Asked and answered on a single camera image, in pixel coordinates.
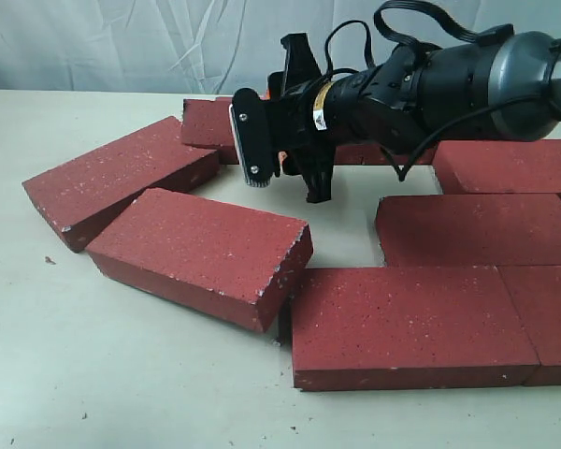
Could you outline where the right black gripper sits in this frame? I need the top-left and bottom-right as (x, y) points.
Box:
(266, 33), (421, 203)

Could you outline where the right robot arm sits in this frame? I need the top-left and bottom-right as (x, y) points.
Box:
(247, 32), (561, 203)

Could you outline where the front large red brick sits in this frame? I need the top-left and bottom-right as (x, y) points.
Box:
(291, 267), (539, 391)

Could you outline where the white backdrop cloth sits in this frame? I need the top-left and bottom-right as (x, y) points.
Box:
(0, 0), (561, 97)

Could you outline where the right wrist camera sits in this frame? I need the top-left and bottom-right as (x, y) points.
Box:
(229, 88), (280, 188)

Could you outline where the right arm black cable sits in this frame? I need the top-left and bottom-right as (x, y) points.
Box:
(324, 0), (557, 183)

